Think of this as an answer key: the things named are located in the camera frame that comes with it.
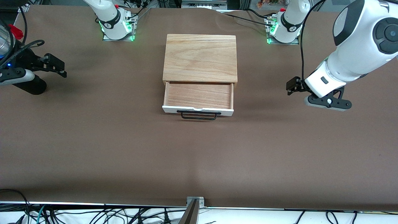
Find wooden drawer with white front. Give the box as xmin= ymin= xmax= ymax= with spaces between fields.
xmin=162 ymin=82 xmax=234 ymax=117

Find black metal drawer handle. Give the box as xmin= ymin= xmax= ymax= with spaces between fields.
xmin=177 ymin=110 xmax=222 ymax=120

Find light wooden drawer cabinet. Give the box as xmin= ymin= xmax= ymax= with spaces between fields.
xmin=162 ymin=34 xmax=238 ymax=91

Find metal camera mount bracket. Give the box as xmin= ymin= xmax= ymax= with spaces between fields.
xmin=186 ymin=196 xmax=205 ymax=208

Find grey camera mount pole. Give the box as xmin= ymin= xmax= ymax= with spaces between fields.
xmin=178 ymin=199 xmax=199 ymax=224

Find brown table cover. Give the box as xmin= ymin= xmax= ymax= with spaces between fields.
xmin=0 ymin=5 xmax=398 ymax=212

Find red tag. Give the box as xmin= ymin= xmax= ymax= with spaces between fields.
xmin=8 ymin=24 xmax=24 ymax=40

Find black cylindrical housing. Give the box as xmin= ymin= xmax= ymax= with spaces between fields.
xmin=12 ymin=74 xmax=47 ymax=96

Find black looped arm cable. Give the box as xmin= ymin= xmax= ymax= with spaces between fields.
xmin=0 ymin=39 xmax=46 ymax=67

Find teal cable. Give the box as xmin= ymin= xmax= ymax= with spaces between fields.
xmin=36 ymin=205 xmax=46 ymax=224

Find orange patterned object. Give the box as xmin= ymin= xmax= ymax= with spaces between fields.
xmin=257 ymin=0 xmax=280 ymax=9

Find grey metal equipment box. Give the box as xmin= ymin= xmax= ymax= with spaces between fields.
xmin=181 ymin=0 xmax=228 ymax=10

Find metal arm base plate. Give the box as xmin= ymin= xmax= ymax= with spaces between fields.
xmin=266 ymin=16 xmax=300 ymax=45
xmin=102 ymin=14 xmax=137 ymax=41

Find black base connector cables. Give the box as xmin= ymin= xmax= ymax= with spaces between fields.
xmin=123 ymin=0 xmax=150 ymax=21

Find black cable on table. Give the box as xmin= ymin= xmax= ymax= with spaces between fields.
xmin=222 ymin=12 xmax=270 ymax=27
xmin=246 ymin=9 xmax=274 ymax=20

